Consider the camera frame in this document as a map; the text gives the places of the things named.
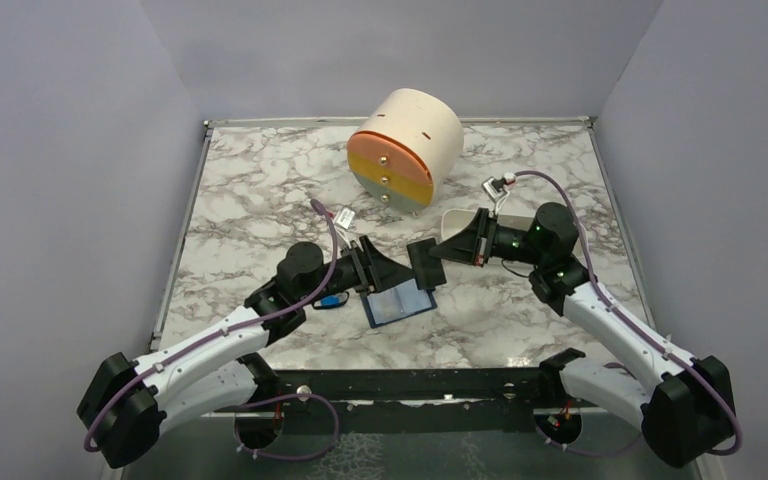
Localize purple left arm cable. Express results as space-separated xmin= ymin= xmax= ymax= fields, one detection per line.
xmin=83 ymin=198 xmax=340 ymax=454

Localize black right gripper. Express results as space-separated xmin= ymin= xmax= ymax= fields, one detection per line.
xmin=429 ymin=208 xmax=547 ymax=267

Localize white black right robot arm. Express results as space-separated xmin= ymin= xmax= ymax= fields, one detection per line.
xmin=430 ymin=202 xmax=738 ymax=468

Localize blue card holder wallet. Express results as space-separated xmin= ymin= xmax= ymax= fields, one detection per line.
xmin=362 ymin=279 xmax=437 ymax=329

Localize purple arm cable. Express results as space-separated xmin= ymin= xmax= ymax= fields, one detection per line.
xmin=503 ymin=170 xmax=744 ymax=457
xmin=83 ymin=198 xmax=340 ymax=454

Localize black metal base rail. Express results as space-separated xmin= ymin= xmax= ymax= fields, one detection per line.
xmin=224 ymin=367 xmax=587 ymax=435

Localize round beige drawer cabinet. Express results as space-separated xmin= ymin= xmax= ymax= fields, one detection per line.
xmin=346 ymin=88 xmax=465 ymax=214

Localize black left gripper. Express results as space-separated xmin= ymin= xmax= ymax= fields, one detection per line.
xmin=299 ymin=237 xmax=417 ymax=308

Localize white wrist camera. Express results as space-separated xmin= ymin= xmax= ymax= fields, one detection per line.
xmin=330 ymin=207 xmax=356 ymax=249
xmin=481 ymin=172 xmax=517 ymax=216

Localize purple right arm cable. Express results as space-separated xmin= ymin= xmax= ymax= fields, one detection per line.
xmin=503 ymin=170 xmax=744 ymax=457

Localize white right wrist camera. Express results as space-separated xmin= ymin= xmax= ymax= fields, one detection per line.
xmin=481 ymin=172 xmax=517 ymax=216

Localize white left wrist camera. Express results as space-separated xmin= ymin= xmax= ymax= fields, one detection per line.
xmin=330 ymin=207 xmax=356 ymax=249

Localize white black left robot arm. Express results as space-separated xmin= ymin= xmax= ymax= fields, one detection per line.
xmin=76 ymin=236 xmax=415 ymax=468

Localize small blue plastic box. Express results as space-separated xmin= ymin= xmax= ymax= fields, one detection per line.
xmin=312 ymin=292 xmax=350 ymax=310

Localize white rectangular plastic tray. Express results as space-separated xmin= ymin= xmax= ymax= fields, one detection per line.
xmin=439 ymin=209 xmax=591 ymax=266

